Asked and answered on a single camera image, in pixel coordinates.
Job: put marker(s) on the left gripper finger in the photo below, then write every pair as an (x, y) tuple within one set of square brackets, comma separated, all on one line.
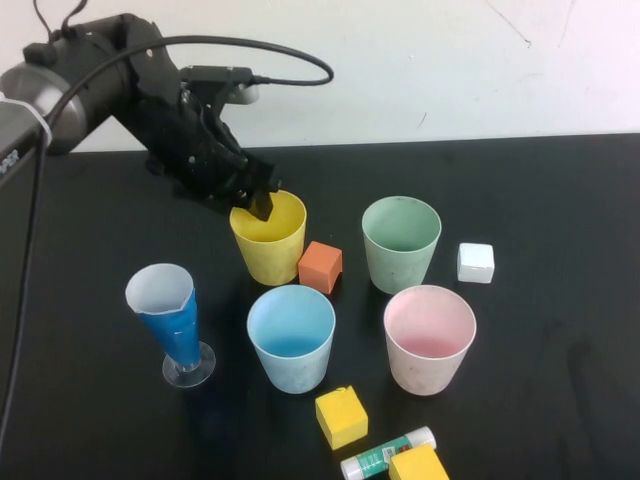
[(241, 204), (263, 205)]

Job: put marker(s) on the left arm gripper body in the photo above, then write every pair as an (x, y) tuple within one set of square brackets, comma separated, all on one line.
[(185, 145)]

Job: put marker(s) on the yellow plastic cup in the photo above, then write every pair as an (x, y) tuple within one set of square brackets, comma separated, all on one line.
[(270, 260)]

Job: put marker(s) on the green plastic cup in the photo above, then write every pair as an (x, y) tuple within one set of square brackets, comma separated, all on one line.
[(395, 270)]

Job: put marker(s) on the pink plastic cup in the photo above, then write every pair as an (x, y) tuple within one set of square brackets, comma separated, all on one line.
[(425, 371)]

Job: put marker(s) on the orange foam cube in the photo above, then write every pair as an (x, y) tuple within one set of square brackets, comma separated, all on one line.
[(319, 265)]

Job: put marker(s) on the blue conical glass, clear foot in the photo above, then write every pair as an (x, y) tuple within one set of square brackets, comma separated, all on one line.
[(174, 331)]

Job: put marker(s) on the light blue plastic cup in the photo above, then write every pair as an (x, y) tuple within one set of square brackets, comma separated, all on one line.
[(294, 371)]

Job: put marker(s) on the white foam cube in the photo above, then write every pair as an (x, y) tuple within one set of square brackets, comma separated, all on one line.
[(476, 262)]

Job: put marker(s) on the yellow cube with chipped edge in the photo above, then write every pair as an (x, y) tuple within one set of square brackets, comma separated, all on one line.
[(341, 418)]

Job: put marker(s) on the green-labelled white glue stick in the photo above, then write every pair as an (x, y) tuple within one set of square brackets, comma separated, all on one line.
[(369, 458)]

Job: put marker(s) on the plain yellow cube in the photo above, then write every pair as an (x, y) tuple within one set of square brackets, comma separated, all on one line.
[(417, 466)]

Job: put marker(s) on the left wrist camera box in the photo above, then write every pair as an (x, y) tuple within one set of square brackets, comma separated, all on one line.
[(220, 82)]

